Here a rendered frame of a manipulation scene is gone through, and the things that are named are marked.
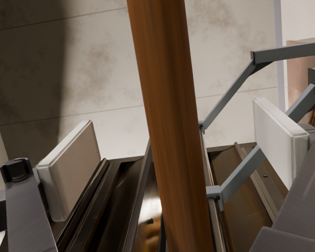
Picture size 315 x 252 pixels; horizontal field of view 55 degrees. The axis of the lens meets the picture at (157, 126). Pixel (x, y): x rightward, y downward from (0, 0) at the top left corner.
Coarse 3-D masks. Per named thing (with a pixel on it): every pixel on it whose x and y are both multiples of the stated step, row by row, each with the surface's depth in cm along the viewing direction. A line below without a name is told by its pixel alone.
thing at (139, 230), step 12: (144, 168) 135; (144, 180) 123; (156, 180) 142; (144, 192) 114; (156, 192) 135; (144, 204) 110; (156, 204) 128; (132, 216) 100; (144, 216) 106; (156, 216) 123; (132, 228) 94; (144, 228) 102; (156, 228) 117; (132, 240) 88; (144, 240) 98; (156, 240) 112
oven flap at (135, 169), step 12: (132, 168) 173; (120, 180) 166; (132, 180) 157; (120, 192) 150; (132, 192) 143; (108, 204) 145; (120, 204) 138; (108, 216) 133; (120, 216) 127; (108, 228) 123; (120, 228) 118; (96, 240) 119; (108, 240) 114
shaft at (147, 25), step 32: (128, 0) 15; (160, 0) 14; (160, 32) 15; (160, 64) 15; (160, 96) 16; (192, 96) 17; (160, 128) 17; (192, 128) 17; (160, 160) 17; (192, 160) 17; (160, 192) 19; (192, 192) 18; (192, 224) 18
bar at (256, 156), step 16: (272, 48) 98; (288, 48) 97; (304, 48) 97; (256, 64) 100; (240, 80) 102; (224, 96) 104; (304, 96) 55; (288, 112) 56; (304, 112) 56; (208, 160) 80; (256, 160) 59; (208, 176) 70; (240, 176) 60; (208, 192) 62; (224, 192) 62; (208, 208) 58; (224, 240) 49
